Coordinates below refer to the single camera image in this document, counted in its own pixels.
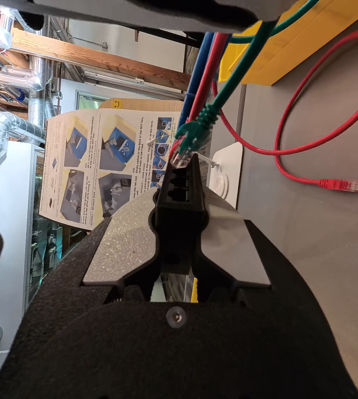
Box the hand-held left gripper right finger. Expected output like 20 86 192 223
192 187 272 302

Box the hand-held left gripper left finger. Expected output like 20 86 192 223
82 188 161 302

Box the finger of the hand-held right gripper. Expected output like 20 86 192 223
18 0 299 34

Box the black ethernet switch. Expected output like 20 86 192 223
155 156 207 275

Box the blue ethernet cable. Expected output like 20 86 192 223
179 31 232 125

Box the red ethernet cable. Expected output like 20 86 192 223
170 26 358 194

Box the green ethernet cable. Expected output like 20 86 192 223
170 0 320 169

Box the yellow bin with divider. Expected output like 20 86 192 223
218 0 358 86

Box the wooden beam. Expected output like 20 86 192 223
11 28 192 91

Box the white stand base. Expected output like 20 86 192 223
207 142 244 210

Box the printed instruction sheet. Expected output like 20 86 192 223
39 108 182 231

